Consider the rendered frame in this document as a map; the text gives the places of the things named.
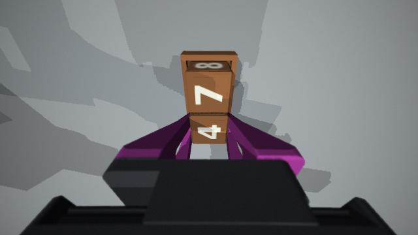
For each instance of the brown wooden cube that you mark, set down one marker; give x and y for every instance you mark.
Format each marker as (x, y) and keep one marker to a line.
(209, 128)
(208, 86)

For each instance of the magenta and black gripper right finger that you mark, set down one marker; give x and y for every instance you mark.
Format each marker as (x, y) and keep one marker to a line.
(256, 144)

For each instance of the brown wooden tray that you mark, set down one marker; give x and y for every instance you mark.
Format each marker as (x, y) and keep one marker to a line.
(229, 56)

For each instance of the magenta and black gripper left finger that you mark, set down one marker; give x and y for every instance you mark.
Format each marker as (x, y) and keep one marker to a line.
(162, 143)

